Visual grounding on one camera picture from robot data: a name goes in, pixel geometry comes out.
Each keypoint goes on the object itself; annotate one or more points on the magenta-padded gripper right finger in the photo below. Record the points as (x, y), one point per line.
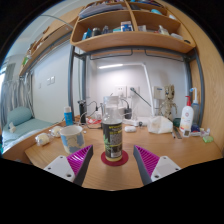
(160, 166)

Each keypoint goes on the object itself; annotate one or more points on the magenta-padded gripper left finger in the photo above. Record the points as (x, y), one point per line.
(62, 166)

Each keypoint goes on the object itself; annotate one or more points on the clear bottle with dark label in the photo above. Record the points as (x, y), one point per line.
(112, 140)

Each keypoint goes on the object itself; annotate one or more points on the cream mug with blue patches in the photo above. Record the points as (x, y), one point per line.
(71, 140)

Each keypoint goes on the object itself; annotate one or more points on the wrapped bread roll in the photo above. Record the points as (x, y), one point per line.
(42, 139)
(56, 131)

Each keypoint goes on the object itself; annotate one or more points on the flat round red coaster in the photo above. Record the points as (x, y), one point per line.
(124, 159)

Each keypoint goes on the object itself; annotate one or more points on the white crumpled paper bag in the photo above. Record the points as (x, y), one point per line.
(160, 125)

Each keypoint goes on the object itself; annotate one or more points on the white oval gadget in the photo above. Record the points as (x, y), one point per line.
(130, 129)

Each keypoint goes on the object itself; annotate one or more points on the blue tube with white cap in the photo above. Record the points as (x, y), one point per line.
(68, 117)

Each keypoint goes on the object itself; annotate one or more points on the teal bed mattress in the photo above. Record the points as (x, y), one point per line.
(26, 128)

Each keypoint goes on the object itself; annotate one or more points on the white pump bottle red top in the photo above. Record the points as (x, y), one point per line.
(187, 120)

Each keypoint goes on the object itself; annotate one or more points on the small green box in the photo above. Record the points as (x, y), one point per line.
(208, 139)

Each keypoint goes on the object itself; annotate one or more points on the black cylindrical device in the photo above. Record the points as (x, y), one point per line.
(82, 111)

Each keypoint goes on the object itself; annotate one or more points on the black plug adapter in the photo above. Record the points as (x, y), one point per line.
(128, 113)

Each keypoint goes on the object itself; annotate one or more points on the brown tree creature figurine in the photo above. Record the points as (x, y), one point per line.
(168, 103)

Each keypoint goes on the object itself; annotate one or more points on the clear blue spray bottle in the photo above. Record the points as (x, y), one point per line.
(195, 110)

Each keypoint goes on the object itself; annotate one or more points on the teal pillow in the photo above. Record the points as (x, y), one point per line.
(19, 116)

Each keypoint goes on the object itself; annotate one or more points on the grey striped curtain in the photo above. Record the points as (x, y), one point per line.
(15, 96)

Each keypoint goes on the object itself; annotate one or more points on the white desk lamp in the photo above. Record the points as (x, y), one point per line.
(126, 64)

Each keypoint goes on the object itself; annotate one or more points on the wooden shelf unit with items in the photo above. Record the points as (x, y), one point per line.
(133, 40)

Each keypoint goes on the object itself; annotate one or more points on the white wall socket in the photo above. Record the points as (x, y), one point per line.
(136, 93)
(120, 91)

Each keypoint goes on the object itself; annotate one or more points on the grey metal bed frame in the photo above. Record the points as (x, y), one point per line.
(71, 83)

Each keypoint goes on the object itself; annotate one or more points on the white wall switch plate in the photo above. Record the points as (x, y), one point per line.
(50, 80)

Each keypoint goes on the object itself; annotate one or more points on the wooden bunk bed rail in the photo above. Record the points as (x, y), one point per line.
(56, 33)

